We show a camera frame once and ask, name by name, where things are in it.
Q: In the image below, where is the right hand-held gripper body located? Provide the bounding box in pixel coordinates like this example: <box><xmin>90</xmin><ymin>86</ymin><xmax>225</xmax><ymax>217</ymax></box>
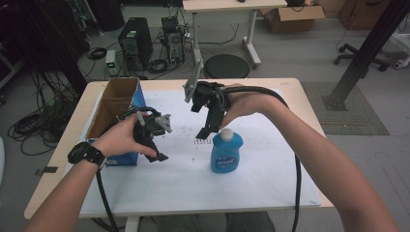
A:
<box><xmin>183</xmin><ymin>64</ymin><xmax>231</xmax><ymax>112</ymax></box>

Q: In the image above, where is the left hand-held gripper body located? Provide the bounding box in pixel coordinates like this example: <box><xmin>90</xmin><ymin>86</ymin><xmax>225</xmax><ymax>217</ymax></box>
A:
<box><xmin>132</xmin><ymin>106</ymin><xmax>174</xmax><ymax>147</ymax></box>

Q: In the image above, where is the blue detergent bottle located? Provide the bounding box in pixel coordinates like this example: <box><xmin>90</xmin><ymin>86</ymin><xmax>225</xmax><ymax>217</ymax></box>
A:
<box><xmin>210</xmin><ymin>128</ymin><xmax>245</xmax><ymax>175</ymax></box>

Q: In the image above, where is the blue cardboard box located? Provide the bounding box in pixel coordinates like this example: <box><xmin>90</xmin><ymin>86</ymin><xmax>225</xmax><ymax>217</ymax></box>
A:
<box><xmin>84</xmin><ymin>76</ymin><xmax>148</xmax><ymax>167</ymax></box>

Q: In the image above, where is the person's left hand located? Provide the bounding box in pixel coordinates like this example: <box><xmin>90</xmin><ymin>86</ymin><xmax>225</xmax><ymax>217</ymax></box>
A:
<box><xmin>91</xmin><ymin>112</ymin><xmax>159</xmax><ymax>160</ymax></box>

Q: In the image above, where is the person's right hand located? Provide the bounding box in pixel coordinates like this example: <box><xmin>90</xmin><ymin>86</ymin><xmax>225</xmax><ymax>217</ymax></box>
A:
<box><xmin>219</xmin><ymin>83</ymin><xmax>276</xmax><ymax>131</ymax></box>

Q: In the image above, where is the round black stool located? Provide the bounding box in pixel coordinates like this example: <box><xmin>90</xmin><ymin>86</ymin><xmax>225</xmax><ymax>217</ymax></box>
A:
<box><xmin>203</xmin><ymin>53</ymin><xmax>251</xmax><ymax>79</ymax></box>

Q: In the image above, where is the white table mat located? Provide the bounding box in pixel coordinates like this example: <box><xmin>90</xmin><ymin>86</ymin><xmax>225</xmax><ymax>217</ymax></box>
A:
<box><xmin>78</xmin><ymin>89</ymin><xmax>323</xmax><ymax>218</ymax></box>

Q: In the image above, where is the open computer case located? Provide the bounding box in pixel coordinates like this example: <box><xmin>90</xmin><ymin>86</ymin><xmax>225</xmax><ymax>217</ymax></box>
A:
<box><xmin>161</xmin><ymin>15</ymin><xmax>187</xmax><ymax>65</ymax></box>

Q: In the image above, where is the black wrist watch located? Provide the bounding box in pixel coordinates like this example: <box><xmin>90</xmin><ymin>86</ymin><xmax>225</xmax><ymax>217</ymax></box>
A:
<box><xmin>67</xmin><ymin>140</ymin><xmax>107</xmax><ymax>170</ymax></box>

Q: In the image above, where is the white table leg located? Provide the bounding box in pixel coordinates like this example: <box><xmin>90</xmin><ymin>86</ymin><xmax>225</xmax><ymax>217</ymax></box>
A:
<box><xmin>123</xmin><ymin>216</ymin><xmax>141</xmax><ymax>232</ymax></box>

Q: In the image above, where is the small white power supply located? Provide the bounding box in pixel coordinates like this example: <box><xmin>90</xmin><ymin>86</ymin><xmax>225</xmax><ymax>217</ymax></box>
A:
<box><xmin>104</xmin><ymin>49</ymin><xmax>119</xmax><ymax>77</ymax></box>

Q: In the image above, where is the black computer tower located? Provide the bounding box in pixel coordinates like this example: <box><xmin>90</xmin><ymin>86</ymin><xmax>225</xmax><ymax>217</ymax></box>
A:
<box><xmin>117</xmin><ymin>16</ymin><xmax>155</xmax><ymax>73</ymax></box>

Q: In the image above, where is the white desk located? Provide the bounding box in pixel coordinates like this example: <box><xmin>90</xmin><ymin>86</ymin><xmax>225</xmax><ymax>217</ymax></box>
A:
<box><xmin>182</xmin><ymin>0</ymin><xmax>288</xmax><ymax>79</ymax></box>

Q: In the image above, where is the black tape strip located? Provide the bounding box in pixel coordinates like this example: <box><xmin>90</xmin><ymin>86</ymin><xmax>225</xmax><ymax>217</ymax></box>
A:
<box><xmin>34</xmin><ymin>165</ymin><xmax>59</xmax><ymax>177</ymax></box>

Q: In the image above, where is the open brown cardboard box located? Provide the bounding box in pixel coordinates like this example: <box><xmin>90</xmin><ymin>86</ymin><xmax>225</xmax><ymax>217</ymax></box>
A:
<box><xmin>258</xmin><ymin>4</ymin><xmax>326</xmax><ymax>34</ymax></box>

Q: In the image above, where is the grey floor mat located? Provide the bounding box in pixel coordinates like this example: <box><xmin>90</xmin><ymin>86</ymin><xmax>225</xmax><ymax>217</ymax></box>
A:
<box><xmin>301</xmin><ymin>80</ymin><xmax>391</xmax><ymax>136</ymax></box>

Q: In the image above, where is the black curtain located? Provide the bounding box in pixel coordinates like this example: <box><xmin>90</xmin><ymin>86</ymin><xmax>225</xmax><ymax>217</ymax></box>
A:
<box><xmin>0</xmin><ymin>0</ymin><xmax>90</xmax><ymax>95</ymax></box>

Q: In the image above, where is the black office chair base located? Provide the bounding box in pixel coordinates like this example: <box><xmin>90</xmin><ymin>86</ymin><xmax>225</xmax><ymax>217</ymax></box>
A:
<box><xmin>333</xmin><ymin>43</ymin><xmax>392</xmax><ymax>73</ymax></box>

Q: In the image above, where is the black metal stand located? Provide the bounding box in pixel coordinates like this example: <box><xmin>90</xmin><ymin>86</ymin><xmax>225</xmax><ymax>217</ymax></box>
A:
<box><xmin>321</xmin><ymin>0</ymin><xmax>410</xmax><ymax>112</ymax></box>

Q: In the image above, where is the closed brown cardboard box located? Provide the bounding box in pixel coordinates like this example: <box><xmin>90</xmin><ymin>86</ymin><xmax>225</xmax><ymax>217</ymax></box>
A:
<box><xmin>337</xmin><ymin>0</ymin><xmax>393</xmax><ymax>32</ymax></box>

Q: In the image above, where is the white device on floor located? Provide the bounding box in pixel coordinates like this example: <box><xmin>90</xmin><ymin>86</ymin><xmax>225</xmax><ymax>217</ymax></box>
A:
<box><xmin>391</xmin><ymin>50</ymin><xmax>410</xmax><ymax>71</ymax></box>

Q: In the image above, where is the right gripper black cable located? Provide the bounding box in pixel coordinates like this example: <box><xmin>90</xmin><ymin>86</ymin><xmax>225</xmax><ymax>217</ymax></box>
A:
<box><xmin>220</xmin><ymin>84</ymin><xmax>303</xmax><ymax>232</ymax></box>

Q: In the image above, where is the thin black floor cable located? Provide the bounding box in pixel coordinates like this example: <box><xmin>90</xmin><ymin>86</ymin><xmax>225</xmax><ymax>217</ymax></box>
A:
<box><xmin>197</xmin><ymin>22</ymin><xmax>241</xmax><ymax>46</ymax></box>

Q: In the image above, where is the small coiled black cable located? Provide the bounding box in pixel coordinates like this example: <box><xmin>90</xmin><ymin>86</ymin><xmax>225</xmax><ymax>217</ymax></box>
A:
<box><xmin>86</xmin><ymin>46</ymin><xmax>107</xmax><ymax>61</ymax></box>

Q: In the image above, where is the bundle of floor cables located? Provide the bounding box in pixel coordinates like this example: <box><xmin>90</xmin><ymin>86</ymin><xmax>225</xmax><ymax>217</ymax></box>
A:
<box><xmin>7</xmin><ymin>71</ymin><xmax>82</xmax><ymax>157</ymax></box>

